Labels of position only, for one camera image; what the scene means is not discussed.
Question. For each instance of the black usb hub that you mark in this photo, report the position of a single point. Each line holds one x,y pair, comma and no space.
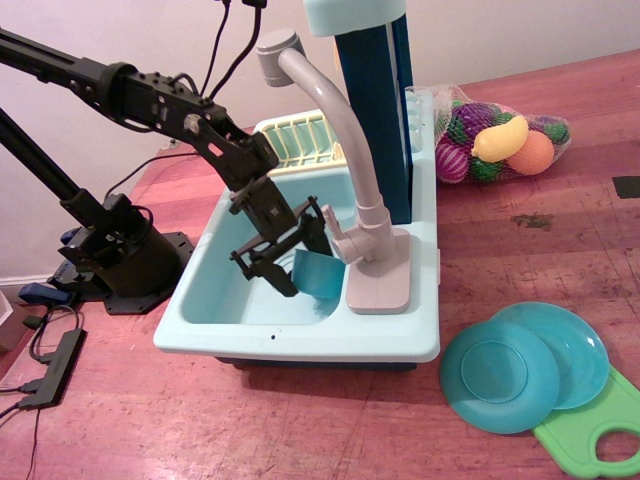
49,390

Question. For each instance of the teal plastic cup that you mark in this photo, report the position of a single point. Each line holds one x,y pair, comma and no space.
318,275

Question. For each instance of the grey toy faucet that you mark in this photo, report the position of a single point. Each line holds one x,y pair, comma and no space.
377,253

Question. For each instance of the green cutting board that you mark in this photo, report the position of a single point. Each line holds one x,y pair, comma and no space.
571,436

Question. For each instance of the rear teal plate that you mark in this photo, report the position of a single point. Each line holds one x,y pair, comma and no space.
580,354

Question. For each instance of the teal plate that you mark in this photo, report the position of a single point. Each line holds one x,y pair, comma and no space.
580,354
500,377

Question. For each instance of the light blue toy sink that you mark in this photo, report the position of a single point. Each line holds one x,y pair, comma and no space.
215,311

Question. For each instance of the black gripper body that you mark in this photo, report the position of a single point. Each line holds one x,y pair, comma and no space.
277,223

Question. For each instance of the black tape patch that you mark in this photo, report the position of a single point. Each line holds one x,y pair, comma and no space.
627,187

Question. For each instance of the blue clamp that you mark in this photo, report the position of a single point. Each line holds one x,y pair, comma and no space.
38,294

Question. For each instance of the front teal plate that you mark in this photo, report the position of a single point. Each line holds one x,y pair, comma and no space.
500,377

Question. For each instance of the dark blue water tank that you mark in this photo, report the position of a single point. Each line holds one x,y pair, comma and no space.
372,42

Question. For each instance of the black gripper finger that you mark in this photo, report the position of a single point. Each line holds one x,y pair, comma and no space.
274,274
314,236

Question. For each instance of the orange toy fruit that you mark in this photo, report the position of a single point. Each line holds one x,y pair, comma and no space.
535,156

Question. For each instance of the yellow toy mango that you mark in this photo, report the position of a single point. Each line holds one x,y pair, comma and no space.
497,143

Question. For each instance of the mesh bag of toy fruit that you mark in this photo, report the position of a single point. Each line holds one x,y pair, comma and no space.
456,119

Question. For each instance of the cream dish rack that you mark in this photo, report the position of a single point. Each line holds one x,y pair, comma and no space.
302,142

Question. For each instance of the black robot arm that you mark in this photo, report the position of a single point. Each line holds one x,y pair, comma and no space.
117,256

